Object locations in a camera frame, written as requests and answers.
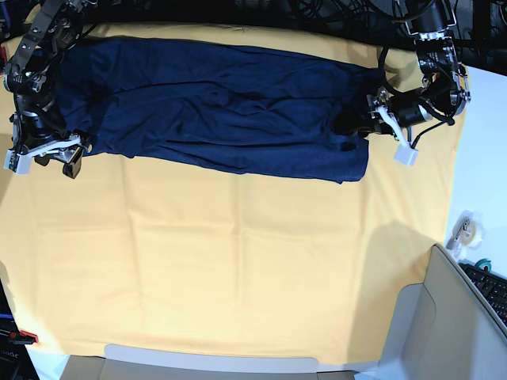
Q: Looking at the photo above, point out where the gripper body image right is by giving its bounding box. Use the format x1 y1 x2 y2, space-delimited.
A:
367 89 433 149

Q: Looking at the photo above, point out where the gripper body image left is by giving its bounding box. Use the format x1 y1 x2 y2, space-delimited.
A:
10 111 92 166

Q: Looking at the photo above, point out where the dark blue long-sleeve shirt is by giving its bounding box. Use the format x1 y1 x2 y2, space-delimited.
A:
56 38 383 183

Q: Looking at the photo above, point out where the yellow table cloth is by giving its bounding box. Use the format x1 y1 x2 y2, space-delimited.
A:
0 22 472 367

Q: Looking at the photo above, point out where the clear tape dispenser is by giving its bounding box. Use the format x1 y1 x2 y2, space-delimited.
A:
445 211 485 255

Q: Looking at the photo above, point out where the green tape roll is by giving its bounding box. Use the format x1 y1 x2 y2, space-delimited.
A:
475 258 492 272

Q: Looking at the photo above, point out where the red clamp bottom left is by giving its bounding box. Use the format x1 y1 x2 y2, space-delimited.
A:
7 331 39 345

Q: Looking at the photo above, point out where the black keyboard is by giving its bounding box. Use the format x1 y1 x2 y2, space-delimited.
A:
458 262 506 337

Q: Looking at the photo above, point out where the cardboard box right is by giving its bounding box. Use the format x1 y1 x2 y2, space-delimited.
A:
375 245 506 379

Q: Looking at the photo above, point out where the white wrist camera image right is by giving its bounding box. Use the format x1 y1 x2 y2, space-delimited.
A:
395 145 419 166

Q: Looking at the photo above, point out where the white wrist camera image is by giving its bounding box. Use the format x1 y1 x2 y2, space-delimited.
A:
4 150 32 175
395 145 419 166

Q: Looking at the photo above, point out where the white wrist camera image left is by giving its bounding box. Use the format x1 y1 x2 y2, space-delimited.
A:
4 150 32 175

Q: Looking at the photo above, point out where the black cable bundle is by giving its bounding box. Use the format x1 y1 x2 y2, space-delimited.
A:
233 0 413 36

